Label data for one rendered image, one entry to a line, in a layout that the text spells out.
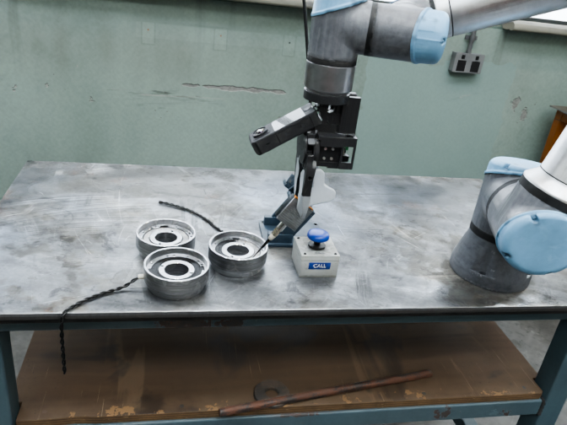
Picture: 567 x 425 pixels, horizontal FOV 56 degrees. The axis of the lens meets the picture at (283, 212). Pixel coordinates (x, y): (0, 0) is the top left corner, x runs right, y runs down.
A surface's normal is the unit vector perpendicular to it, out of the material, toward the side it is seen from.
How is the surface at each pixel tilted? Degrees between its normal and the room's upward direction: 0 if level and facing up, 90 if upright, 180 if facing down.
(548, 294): 0
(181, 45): 90
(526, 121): 90
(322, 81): 90
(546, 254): 97
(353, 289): 0
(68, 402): 0
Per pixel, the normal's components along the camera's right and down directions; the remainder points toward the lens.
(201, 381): 0.11, -0.89
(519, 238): -0.21, 0.52
